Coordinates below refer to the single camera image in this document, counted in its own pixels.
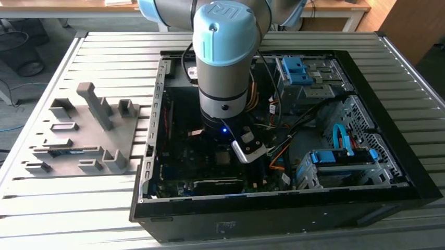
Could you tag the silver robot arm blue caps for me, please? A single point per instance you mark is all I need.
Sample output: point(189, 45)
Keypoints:
point(222, 78)

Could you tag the CPU socket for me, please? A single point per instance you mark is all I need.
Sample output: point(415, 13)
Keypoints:
point(222, 167)

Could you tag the dark green motherboard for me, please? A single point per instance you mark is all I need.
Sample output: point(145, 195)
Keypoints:
point(188, 161)

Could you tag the black graphics card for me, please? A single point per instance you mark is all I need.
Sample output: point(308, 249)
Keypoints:
point(217, 186)

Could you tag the black RAM slot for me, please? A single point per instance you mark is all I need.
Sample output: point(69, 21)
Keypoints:
point(261, 174)

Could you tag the grey power supply unit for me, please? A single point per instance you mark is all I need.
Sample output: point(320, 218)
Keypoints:
point(177, 78)

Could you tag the grey parts rack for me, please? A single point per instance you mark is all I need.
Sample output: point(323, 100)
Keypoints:
point(118, 135)

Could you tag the grey metal disk bay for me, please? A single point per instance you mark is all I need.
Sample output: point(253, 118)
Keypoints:
point(348, 168)
point(313, 96)

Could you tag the blue disk carrier with disk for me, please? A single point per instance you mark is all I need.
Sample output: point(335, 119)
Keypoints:
point(325, 157)

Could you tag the black PC case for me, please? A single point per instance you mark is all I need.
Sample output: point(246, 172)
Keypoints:
point(279, 221)

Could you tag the RAM stick blue label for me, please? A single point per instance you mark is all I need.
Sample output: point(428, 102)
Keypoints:
point(66, 152)

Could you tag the white box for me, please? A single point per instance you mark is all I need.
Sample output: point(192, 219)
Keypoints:
point(118, 2)

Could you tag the black wheeled bin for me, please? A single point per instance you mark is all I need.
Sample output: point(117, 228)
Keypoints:
point(21, 52)

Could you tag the wooden cabinet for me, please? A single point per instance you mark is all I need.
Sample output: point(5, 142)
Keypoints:
point(417, 26)

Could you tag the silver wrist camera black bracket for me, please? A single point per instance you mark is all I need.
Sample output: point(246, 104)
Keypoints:
point(244, 153)

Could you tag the wooden desk white frame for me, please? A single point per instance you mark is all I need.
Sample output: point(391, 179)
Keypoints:
point(87, 6)

